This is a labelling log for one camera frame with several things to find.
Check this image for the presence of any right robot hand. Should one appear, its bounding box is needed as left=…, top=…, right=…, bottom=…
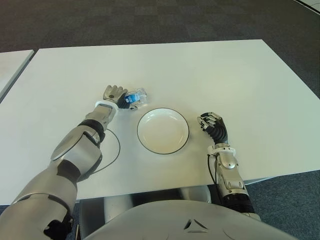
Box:
left=196, top=111, right=230, bottom=145

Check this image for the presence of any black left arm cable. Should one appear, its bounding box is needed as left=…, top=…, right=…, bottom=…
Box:
left=93, top=128, right=122, bottom=173

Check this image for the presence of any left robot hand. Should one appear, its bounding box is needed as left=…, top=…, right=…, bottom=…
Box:
left=102, top=84, right=138, bottom=112

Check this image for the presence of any white side table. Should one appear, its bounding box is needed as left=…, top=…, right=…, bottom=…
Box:
left=0, top=49, right=35, bottom=101

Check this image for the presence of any white plate black rim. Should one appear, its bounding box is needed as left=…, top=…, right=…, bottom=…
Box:
left=136, top=107, right=190, bottom=154

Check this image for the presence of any silver robot torso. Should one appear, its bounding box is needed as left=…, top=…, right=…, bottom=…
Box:
left=79, top=186, right=300, bottom=240

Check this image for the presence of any clear water bottle blue cap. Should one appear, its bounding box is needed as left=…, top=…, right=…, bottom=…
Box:
left=124, top=87, right=149, bottom=110

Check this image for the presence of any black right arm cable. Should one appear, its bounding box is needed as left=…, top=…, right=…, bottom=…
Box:
left=206, top=153, right=222, bottom=201

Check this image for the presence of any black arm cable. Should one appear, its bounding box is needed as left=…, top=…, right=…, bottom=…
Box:
left=93, top=128, right=122, bottom=173
left=206, top=153, right=222, bottom=201

